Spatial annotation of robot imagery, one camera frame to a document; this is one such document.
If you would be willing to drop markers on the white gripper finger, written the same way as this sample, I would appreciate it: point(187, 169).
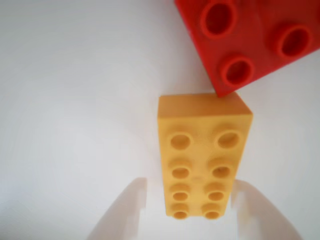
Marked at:
point(257, 220)
point(122, 220)

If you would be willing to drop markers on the yellow lego brick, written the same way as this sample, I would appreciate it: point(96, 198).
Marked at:
point(200, 155)

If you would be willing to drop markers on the red lego baseplate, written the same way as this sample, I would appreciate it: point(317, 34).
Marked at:
point(250, 37)

